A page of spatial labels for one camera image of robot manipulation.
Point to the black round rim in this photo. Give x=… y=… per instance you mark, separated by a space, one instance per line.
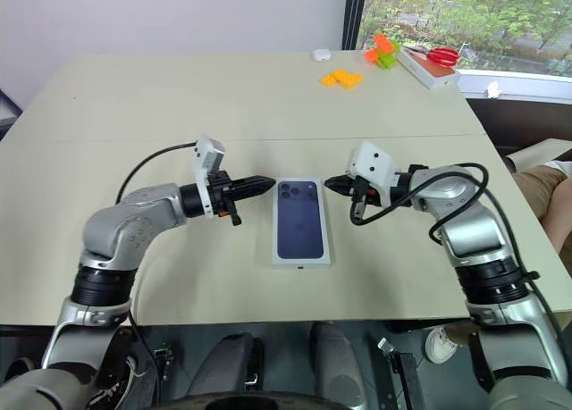
x=259 y=403

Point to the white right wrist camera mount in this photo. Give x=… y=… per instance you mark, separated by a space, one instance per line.
x=373 y=162

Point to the yellow-orange building block assembly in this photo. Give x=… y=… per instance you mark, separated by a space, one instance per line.
x=342 y=79

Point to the green building block assembly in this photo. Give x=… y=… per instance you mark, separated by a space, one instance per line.
x=388 y=61

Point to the white window sill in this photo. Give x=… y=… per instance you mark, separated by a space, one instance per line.
x=532 y=85

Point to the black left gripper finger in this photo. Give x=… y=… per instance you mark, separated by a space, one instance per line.
x=252 y=182
x=252 y=192

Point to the small crumpled white object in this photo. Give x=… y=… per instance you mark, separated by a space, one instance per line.
x=494 y=89

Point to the beige board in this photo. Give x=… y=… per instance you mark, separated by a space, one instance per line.
x=536 y=151

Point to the red scissors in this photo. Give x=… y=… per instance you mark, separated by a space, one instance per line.
x=442 y=55

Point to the white and orange box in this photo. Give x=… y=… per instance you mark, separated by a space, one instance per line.
x=429 y=75

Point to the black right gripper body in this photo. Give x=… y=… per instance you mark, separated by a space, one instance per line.
x=368 y=195

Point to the black and white sneaker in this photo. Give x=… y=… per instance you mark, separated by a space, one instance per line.
x=114 y=387

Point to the person in khaki shorts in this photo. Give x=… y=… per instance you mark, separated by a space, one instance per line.
x=549 y=191

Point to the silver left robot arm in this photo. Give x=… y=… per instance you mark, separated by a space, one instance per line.
x=129 y=231

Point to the white earbud case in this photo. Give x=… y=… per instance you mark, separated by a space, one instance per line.
x=321 y=55

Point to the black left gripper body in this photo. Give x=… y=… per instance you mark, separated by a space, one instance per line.
x=221 y=193

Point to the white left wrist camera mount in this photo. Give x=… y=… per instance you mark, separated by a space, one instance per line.
x=206 y=160

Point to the white phone box lid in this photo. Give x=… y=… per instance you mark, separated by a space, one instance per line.
x=301 y=222

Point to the orange building block assembly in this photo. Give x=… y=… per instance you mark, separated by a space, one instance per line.
x=382 y=44

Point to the grey rounded shape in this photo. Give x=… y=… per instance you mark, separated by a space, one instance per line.
x=335 y=365
x=223 y=365

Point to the dark window frame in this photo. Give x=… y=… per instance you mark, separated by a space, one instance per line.
x=354 y=12

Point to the metal bracket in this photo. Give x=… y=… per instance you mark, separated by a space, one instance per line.
x=162 y=365
x=402 y=374

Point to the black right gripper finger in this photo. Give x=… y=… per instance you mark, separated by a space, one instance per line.
x=344 y=181
x=344 y=192

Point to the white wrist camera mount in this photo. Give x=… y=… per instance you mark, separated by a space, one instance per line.
x=206 y=160
x=373 y=162

